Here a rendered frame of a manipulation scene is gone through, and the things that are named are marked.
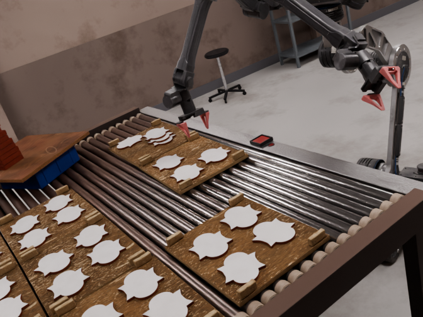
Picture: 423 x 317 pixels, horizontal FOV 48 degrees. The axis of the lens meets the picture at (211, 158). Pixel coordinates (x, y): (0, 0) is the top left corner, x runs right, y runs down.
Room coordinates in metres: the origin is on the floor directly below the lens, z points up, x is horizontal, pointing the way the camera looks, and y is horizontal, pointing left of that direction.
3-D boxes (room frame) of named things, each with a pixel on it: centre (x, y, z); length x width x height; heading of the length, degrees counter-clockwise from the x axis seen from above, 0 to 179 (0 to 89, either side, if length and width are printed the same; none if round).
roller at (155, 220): (1.82, 0.40, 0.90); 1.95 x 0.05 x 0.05; 28
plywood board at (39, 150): (2.42, 0.94, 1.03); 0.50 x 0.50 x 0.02; 56
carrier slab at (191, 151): (1.94, 0.09, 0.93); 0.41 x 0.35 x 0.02; 25
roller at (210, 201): (1.91, 0.22, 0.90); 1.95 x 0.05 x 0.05; 28
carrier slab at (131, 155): (2.33, 0.27, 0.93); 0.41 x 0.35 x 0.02; 27
